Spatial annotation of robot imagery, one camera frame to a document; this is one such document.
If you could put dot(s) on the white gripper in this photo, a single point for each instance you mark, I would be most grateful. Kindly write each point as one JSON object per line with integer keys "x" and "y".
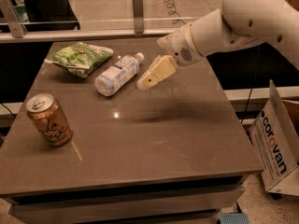
{"x": 181, "y": 47}

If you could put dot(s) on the clear plastic water bottle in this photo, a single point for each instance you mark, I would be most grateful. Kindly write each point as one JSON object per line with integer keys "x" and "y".
{"x": 111, "y": 80}

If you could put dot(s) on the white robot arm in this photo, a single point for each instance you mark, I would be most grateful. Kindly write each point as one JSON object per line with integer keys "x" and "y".
{"x": 238, "y": 24}

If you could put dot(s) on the green chip bag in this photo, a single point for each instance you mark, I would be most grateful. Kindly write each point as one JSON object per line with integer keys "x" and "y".
{"x": 80, "y": 59}

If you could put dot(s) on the orange LaCroix soda can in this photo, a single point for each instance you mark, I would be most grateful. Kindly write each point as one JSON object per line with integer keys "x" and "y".
{"x": 46, "y": 113}

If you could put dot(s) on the white Corovan cardboard box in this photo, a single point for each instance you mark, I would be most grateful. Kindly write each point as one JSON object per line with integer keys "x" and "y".
{"x": 275, "y": 137}

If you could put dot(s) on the glass barrier panel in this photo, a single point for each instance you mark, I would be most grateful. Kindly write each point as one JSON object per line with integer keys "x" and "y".
{"x": 43, "y": 15}

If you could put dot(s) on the blue perforated foot pad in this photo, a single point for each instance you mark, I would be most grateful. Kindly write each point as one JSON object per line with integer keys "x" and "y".
{"x": 234, "y": 218}

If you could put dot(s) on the metal glass bracket middle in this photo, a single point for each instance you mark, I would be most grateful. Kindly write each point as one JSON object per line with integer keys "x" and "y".
{"x": 138, "y": 15}

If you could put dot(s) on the metal glass bracket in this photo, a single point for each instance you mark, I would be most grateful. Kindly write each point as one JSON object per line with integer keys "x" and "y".
{"x": 17, "y": 30}
{"x": 138, "y": 15}

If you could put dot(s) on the metal glass bracket left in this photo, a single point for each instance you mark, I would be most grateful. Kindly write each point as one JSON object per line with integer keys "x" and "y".
{"x": 17, "y": 30}

